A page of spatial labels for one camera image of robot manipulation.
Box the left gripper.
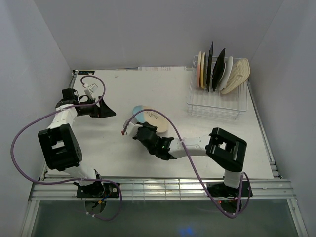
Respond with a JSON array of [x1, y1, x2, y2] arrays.
[[78, 96, 116, 119]]

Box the blue cream round plate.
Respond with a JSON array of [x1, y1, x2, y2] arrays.
[[133, 111, 168, 134]]

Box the yellow cream round plate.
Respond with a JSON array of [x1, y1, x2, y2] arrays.
[[200, 52, 207, 89]]

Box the pink cream round plate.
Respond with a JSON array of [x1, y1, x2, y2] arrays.
[[197, 51, 202, 88]]

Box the black floral square plate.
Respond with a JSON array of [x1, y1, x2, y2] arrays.
[[212, 48, 226, 91]]

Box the cream floral square plate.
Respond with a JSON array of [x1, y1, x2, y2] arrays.
[[206, 42, 214, 92]]

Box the green rimmed white plate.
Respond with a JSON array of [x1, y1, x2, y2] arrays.
[[217, 56, 234, 91]]

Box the orange woven square plate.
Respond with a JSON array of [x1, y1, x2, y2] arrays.
[[220, 58, 251, 94]]

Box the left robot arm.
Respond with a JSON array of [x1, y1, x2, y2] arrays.
[[38, 88, 116, 198]]

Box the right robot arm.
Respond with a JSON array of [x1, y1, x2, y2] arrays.
[[130, 122, 247, 196]]

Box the blue label sticker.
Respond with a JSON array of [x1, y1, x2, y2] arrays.
[[78, 71, 95, 75]]

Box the paper sheets at back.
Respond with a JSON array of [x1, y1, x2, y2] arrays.
[[138, 66, 187, 71]]

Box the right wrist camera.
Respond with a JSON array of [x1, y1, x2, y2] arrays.
[[121, 120, 142, 137]]

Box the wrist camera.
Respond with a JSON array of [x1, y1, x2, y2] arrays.
[[121, 120, 142, 137], [83, 83, 98, 100]]

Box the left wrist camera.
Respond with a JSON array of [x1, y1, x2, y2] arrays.
[[83, 83, 98, 100]]

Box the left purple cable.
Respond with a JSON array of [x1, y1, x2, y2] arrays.
[[11, 76, 123, 222]]

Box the white wire dish rack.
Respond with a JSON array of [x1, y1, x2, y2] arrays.
[[187, 55, 249, 120]]

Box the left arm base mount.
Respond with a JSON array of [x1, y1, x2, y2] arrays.
[[73, 181, 119, 199]]

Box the aluminium frame rail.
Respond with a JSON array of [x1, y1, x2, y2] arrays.
[[29, 179, 296, 201]]

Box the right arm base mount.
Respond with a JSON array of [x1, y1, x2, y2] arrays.
[[206, 181, 253, 199]]

